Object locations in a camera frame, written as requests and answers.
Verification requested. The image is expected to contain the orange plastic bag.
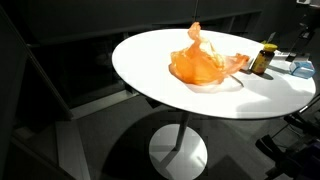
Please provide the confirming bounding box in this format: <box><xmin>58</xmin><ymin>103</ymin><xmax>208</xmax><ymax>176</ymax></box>
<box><xmin>168</xmin><ymin>21</ymin><xmax>251</xmax><ymax>87</ymax></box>

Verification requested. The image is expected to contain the white round table base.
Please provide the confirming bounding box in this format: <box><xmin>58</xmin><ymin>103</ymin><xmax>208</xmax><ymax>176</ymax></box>
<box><xmin>148</xmin><ymin>111</ymin><xmax>208</xmax><ymax>180</ymax></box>

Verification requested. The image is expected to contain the brown bottle yellow cap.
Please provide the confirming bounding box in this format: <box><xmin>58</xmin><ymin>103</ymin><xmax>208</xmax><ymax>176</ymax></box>
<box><xmin>250</xmin><ymin>43</ymin><xmax>279</xmax><ymax>76</ymax></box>

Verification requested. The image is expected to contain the blue white tissue packet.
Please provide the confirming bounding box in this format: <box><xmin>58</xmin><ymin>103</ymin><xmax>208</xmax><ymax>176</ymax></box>
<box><xmin>288</xmin><ymin>59</ymin><xmax>316</xmax><ymax>80</ymax></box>

